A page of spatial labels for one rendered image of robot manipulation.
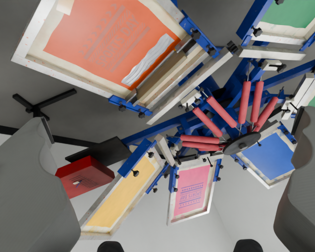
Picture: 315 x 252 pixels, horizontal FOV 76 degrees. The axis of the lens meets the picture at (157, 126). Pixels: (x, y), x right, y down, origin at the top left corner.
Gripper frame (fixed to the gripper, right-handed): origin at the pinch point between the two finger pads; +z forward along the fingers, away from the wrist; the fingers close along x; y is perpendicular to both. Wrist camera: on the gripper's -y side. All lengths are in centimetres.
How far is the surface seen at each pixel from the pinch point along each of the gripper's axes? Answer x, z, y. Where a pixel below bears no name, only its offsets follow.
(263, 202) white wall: 197, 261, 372
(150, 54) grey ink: -7, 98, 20
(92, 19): -28, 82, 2
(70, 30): -38, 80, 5
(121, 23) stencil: -18, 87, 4
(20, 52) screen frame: -57, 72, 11
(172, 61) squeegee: 5, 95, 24
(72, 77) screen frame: -45, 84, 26
